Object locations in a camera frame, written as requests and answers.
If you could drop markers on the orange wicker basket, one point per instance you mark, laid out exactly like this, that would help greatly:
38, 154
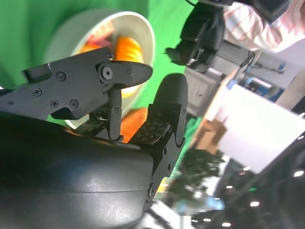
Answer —
133, 119

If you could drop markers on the green leafy potted plant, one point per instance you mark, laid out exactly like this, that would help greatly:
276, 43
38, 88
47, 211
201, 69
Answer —
197, 167

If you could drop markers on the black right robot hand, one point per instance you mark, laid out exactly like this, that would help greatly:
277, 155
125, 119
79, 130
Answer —
71, 179

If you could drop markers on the green tablecloth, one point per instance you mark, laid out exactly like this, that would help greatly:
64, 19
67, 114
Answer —
23, 35

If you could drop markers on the white drawer cabinet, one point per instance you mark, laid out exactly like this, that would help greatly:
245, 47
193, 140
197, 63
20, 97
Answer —
202, 90

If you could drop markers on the salmon striped cake slice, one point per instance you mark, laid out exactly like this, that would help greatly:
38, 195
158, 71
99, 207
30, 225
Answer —
104, 28

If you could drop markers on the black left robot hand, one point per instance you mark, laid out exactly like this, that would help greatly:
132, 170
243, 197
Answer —
202, 35

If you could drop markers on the person in striped shirt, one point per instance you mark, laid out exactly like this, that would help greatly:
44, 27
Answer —
262, 33

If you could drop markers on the brown cardboard box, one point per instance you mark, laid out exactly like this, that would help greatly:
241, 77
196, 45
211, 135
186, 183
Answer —
209, 136

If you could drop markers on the pale green ceramic bowl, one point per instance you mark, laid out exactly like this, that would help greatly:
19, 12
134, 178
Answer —
66, 38

